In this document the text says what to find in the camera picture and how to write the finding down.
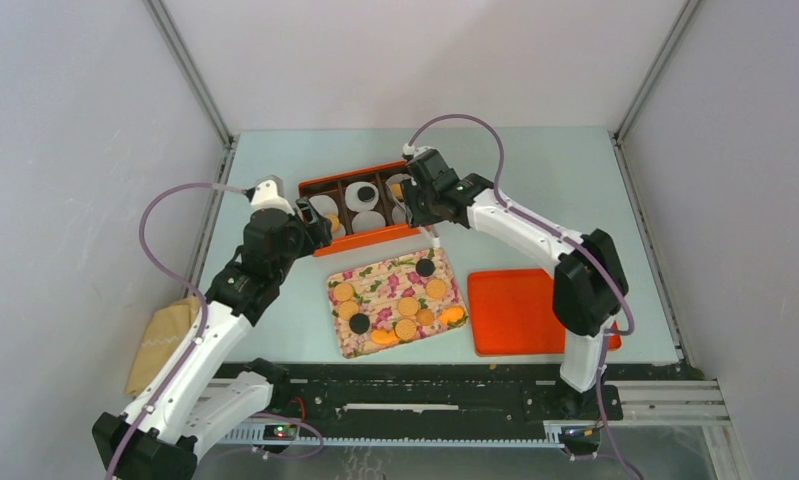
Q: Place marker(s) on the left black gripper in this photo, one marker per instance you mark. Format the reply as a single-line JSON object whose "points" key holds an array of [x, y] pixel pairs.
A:
{"points": [[317, 234]]}

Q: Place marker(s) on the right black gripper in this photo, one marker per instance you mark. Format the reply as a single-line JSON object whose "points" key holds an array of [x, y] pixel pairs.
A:
{"points": [[410, 191]]}

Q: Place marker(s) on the black round cookie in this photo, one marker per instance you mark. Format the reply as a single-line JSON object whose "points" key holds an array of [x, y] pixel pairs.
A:
{"points": [[359, 323], [425, 267], [367, 194]]}

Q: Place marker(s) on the orange cookie tin box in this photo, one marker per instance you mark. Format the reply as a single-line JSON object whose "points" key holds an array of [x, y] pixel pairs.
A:
{"points": [[335, 186]]}

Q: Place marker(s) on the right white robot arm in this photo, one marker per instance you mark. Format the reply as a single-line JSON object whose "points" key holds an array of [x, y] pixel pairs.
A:
{"points": [[589, 283]]}

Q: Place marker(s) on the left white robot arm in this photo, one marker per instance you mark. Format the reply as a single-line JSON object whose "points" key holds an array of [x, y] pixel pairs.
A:
{"points": [[167, 429]]}

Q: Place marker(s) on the white paper cupcake liner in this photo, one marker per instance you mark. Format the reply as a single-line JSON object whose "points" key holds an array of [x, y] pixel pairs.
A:
{"points": [[397, 178], [340, 233], [324, 205], [367, 221], [399, 215], [351, 200]]}

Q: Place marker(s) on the orange pumpkin cookie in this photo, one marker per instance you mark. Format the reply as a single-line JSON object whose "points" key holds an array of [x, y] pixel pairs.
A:
{"points": [[452, 315], [384, 338]]}

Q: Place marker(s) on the small tan cookie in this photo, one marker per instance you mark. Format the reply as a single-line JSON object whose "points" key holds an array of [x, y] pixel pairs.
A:
{"points": [[425, 317]]}

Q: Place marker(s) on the floral cookie tray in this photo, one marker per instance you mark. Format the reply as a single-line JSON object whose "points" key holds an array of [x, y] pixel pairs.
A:
{"points": [[395, 302]]}

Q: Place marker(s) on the orange tin lid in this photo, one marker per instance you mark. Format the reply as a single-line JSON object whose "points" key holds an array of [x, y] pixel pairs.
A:
{"points": [[510, 313]]}

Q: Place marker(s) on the yellow cloth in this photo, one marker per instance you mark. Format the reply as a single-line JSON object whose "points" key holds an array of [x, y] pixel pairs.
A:
{"points": [[164, 333]]}

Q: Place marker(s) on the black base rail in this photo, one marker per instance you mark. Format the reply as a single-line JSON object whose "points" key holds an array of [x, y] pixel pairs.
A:
{"points": [[483, 403]]}

